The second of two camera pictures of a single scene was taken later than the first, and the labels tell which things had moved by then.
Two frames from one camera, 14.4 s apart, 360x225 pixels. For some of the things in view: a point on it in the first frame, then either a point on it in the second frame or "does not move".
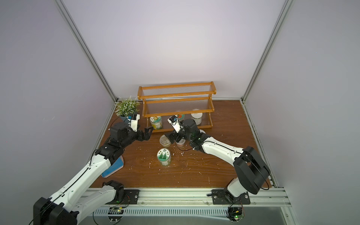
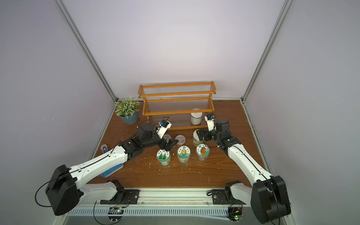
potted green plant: x=125 y=107 does not move
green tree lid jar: x=164 y=156 does not move
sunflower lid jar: x=156 y=122 → x=183 y=154
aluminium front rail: x=194 y=201 does not move
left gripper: x=146 y=136 → x=167 y=147
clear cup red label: x=181 y=143 does not move
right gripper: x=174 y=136 → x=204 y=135
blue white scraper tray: x=117 y=165 does not move
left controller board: x=115 y=213 does not move
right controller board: x=235 y=213 does not move
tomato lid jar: x=181 y=117 → x=202 y=151
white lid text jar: x=197 y=116 does not move
